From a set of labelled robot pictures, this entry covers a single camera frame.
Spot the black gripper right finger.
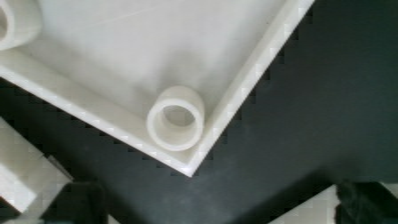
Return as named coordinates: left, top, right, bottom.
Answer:
left=334, top=182, right=398, bottom=224

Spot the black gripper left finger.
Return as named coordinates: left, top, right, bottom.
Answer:
left=41, top=182, right=109, bottom=224

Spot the white square tabletop panel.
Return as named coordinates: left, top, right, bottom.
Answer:
left=0, top=0, right=315, bottom=174

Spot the white obstacle fence wall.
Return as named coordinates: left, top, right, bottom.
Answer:
left=0, top=116, right=77, bottom=214

